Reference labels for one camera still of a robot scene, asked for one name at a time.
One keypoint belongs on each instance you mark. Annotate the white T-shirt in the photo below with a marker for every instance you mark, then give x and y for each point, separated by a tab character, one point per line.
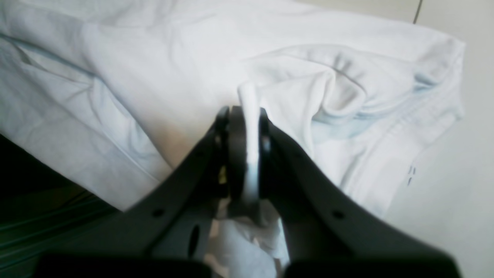
115	95

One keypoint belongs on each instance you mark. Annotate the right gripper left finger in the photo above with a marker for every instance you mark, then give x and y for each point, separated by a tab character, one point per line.
166	234

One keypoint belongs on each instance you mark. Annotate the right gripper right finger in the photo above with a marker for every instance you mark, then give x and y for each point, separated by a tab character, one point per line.
327	234

